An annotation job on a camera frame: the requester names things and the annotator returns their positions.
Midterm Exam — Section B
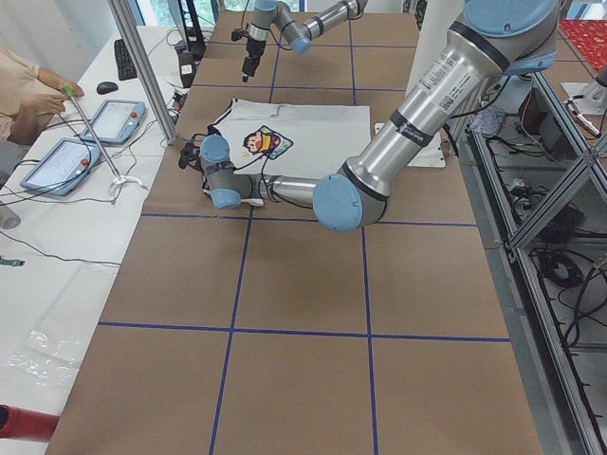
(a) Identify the grey cartoon print t-shirt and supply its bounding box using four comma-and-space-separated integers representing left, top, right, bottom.
202, 98, 372, 208

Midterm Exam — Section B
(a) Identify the near blue teach pendant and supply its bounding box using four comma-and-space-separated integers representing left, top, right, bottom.
20, 138, 101, 196

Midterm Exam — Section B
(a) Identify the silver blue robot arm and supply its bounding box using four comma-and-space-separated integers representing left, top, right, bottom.
231, 0, 367, 82
179, 1, 561, 231

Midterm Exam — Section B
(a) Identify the person's hand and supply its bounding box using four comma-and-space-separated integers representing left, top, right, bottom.
15, 67, 84, 128

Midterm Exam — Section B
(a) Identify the black keyboard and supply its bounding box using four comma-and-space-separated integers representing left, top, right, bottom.
114, 39, 138, 81

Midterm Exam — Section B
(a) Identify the red fire extinguisher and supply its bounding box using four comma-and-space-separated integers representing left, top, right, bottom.
1, 405, 60, 443

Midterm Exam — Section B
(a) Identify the clear plastic bag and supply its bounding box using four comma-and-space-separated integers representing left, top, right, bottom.
5, 329, 86, 387

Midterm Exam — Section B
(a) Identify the patterned blue cloth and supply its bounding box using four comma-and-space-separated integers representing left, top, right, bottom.
470, 106, 506, 137

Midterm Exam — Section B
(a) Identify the aluminium frame post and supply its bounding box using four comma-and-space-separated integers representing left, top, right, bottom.
107, 0, 176, 145

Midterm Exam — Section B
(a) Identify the far blue teach pendant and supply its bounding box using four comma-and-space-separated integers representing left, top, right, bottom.
90, 100, 146, 145

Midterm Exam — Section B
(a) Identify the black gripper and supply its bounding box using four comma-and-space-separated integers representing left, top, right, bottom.
230, 28, 264, 82
178, 134, 205, 172

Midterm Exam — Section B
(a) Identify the blue teach pendant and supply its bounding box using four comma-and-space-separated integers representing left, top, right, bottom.
20, 138, 101, 196
90, 100, 146, 145

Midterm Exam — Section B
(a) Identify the metal rod with green handle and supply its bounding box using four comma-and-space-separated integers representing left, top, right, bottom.
62, 83, 147, 190

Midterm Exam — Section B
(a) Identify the black computer mouse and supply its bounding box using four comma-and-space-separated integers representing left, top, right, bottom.
96, 82, 119, 95

